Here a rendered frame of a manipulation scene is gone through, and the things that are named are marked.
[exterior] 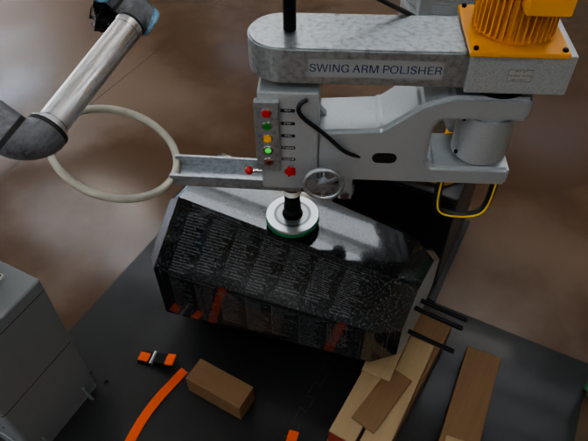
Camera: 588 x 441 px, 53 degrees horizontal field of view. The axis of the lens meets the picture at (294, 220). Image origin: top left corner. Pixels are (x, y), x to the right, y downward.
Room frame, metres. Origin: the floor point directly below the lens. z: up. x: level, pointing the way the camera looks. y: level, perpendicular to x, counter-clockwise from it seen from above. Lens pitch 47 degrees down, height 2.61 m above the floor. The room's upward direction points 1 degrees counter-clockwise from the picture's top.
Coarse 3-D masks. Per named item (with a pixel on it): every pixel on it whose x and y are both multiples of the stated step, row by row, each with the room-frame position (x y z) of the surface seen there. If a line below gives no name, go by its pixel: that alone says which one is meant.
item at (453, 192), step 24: (360, 192) 2.06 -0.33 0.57; (384, 192) 2.00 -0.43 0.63; (408, 192) 1.95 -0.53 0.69; (432, 192) 1.89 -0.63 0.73; (456, 192) 1.89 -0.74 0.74; (384, 216) 2.00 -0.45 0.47; (408, 216) 1.94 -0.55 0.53; (432, 216) 1.88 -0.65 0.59; (432, 240) 1.87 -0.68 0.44; (456, 240) 2.22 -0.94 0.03; (432, 288) 1.88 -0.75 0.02
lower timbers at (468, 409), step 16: (432, 320) 1.59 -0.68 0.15; (432, 336) 1.50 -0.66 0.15; (448, 336) 1.57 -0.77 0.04; (480, 352) 1.43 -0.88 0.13; (464, 368) 1.34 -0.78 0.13; (480, 368) 1.34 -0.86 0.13; (496, 368) 1.34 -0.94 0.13; (464, 384) 1.26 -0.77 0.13; (480, 384) 1.26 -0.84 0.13; (464, 400) 1.19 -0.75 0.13; (480, 400) 1.18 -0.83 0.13; (448, 416) 1.11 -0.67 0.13; (464, 416) 1.11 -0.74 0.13; (480, 416) 1.11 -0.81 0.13; (448, 432) 1.04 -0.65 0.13; (464, 432) 1.04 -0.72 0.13; (480, 432) 1.04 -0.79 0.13
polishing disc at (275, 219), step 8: (280, 200) 1.71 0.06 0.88; (304, 200) 1.71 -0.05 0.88; (272, 208) 1.67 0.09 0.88; (280, 208) 1.67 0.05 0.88; (304, 208) 1.66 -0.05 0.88; (312, 208) 1.66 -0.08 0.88; (272, 216) 1.62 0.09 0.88; (280, 216) 1.62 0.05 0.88; (304, 216) 1.62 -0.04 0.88; (312, 216) 1.62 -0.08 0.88; (272, 224) 1.58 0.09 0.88; (280, 224) 1.58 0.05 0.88; (288, 224) 1.58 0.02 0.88; (296, 224) 1.58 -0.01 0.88; (304, 224) 1.58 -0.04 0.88; (312, 224) 1.58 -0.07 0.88; (280, 232) 1.54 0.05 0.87; (288, 232) 1.54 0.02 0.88; (296, 232) 1.53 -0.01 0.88; (304, 232) 1.54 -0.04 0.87
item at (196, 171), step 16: (192, 160) 1.71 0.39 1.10; (208, 160) 1.71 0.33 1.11; (224, 160) 1.70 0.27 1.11; (240, 160) 1.70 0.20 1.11; (256, 160) 1.70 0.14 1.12; (176, 176) 1.61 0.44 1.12; (192, 176) 1.60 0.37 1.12; (208, 176) 1.60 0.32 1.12; (224, 176) 1.60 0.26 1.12; (240, 176) 1.65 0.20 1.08; (256, 176) 1.65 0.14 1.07; (320, 192) 1.57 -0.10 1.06; (352, 192) 1.56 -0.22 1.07
